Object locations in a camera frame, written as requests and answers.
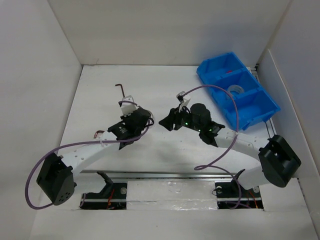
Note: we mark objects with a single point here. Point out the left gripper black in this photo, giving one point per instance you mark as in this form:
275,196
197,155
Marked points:
125,118

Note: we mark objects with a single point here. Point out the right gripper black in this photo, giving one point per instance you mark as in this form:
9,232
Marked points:
173,118

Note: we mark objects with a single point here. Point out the clear tape roll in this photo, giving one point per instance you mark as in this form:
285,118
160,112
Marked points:
235,90

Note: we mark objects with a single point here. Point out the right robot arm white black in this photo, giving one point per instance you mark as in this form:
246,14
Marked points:
278,161

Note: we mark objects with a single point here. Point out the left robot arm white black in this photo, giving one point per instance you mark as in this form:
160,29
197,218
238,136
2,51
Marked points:
57,174

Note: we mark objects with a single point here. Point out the dark brown hex key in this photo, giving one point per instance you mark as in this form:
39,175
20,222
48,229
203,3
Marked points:
121,88

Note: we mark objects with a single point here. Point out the copper hex key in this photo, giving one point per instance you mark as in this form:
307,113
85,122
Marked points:
99,134

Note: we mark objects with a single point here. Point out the blue three-compartment bin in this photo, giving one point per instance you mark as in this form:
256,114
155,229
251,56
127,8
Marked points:
254,106

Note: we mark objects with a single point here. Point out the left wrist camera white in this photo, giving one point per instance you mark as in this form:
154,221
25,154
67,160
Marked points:
127,106

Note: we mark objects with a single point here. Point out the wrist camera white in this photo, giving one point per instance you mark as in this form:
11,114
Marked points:
127,106
184,100

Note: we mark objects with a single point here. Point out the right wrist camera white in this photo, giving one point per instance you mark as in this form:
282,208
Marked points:
184,100

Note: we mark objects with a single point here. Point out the aluminium rail front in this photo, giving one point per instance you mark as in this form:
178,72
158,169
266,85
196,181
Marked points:
158,175

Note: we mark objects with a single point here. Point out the aluminium rail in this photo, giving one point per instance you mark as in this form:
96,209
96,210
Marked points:
158,175
270,128

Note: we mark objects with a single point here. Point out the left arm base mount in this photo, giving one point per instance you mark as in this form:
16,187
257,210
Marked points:
113,196

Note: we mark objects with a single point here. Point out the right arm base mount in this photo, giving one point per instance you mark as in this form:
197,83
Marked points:
231,195

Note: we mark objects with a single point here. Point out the aluminium rail right side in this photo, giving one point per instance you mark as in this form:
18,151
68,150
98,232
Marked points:
270,128

